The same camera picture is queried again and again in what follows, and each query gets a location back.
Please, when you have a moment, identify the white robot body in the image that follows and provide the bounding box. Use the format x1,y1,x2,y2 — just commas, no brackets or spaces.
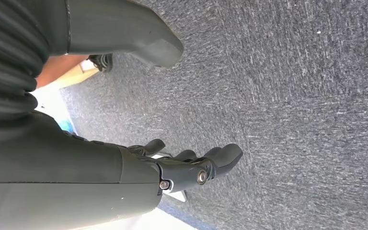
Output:
31,84,78,136

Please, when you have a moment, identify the black caster wheel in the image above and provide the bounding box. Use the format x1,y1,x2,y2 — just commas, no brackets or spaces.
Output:
87,53,114,73

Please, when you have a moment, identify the grey kiosk stand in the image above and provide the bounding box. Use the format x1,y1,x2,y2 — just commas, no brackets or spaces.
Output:
76,151,200,230

